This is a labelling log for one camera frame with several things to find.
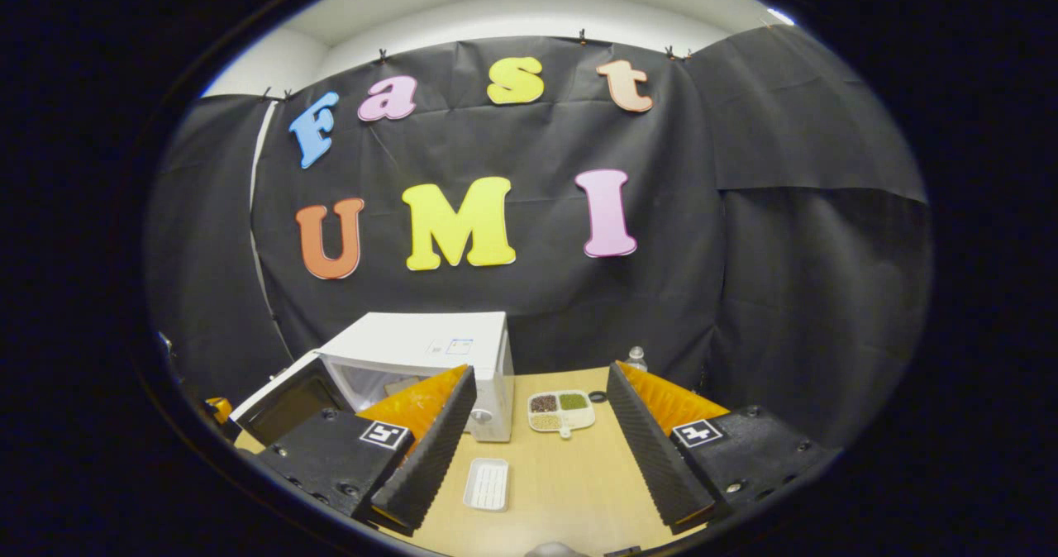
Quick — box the black backdrop cloth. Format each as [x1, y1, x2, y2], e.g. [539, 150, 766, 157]
[142, 24, 935, 450]

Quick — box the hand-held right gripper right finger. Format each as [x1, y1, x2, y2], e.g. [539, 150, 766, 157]
[606, 362, 840, 535]

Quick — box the small white plastic tray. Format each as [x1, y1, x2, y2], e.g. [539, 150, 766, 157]
[462, 457, 511, 513]

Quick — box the white microwave oven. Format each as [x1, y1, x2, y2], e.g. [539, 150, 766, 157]
[230, 312, 515, 448]

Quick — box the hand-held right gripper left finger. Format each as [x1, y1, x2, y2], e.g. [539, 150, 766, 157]
[240, 364, 479, 537]

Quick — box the divided dish of beans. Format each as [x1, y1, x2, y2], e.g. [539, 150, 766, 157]
[527, 389, 597, 440]

